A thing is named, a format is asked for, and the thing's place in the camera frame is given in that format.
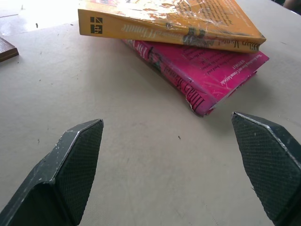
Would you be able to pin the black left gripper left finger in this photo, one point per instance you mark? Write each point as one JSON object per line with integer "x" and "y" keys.
{"x": 68, "y": 171}

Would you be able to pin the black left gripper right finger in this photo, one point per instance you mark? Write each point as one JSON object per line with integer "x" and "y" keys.
{"x": 265, "y": 162}

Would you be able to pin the pink paperback book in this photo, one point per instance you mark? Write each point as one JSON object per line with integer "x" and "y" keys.
{"x": 200, "y": 70}

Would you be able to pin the wooden board corner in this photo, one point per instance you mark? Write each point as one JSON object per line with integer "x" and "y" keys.
{"x": 5, "y": 50}

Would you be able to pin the orange paperback book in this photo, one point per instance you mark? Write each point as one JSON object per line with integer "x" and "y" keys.
{"x": 150, "y": 21}

